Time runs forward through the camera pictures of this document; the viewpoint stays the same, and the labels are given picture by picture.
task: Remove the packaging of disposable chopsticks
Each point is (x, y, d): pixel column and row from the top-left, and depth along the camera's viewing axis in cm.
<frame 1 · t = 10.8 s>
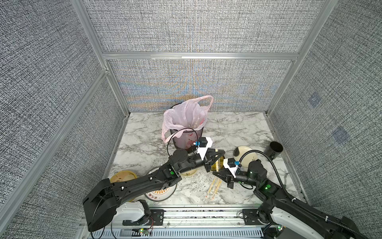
left hand: (226, 152, 61), fingers closed
right hand: (214, 169, 70), fingers closed
black mesh trash bin: (187, 136, 83), point 20 cm above the table
pink plastic trash bag: (187, 115, 95), point 19 cm above the table
black mug: (273, 150, 95), point 5 cm above the table

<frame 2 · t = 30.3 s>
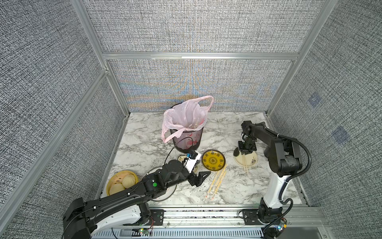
left hand: (207, 167, 68), fingers open
right hand: (243, 148, 96), fingers closed
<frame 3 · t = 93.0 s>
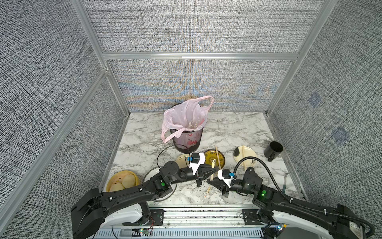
left hand: (220, 169, 60), fingers closed
right hand: (208, 177, 68), fingers closed
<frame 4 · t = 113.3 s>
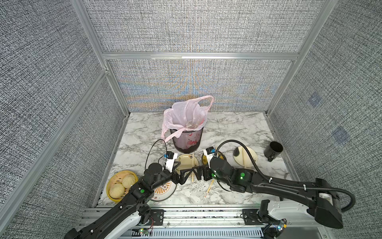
left hand: (188, 166, 74), fingers open
right hand: (198, 163, 75), fingers open
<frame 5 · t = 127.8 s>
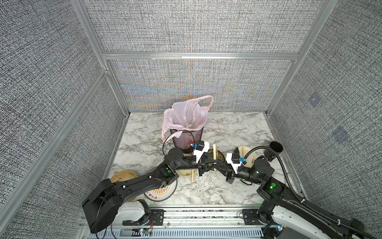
left hand: (224, 162, 60), fingers closed
right hand: (214, 161, 64), fingers closed
